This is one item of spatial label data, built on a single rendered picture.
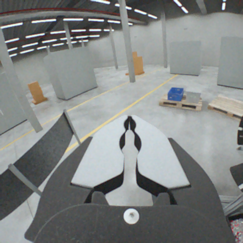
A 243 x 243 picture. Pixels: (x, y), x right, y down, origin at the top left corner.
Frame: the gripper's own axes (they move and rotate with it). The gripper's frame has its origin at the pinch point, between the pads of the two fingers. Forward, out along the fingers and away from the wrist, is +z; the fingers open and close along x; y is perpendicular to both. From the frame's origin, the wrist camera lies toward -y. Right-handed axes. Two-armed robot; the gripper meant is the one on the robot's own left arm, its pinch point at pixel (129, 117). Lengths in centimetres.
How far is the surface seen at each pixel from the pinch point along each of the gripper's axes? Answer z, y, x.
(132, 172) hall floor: 85, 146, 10
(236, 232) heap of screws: -11, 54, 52
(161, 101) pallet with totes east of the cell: 296, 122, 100
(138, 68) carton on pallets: 808, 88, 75
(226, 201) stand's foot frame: 23, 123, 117
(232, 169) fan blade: 17, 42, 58
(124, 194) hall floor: 52, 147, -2
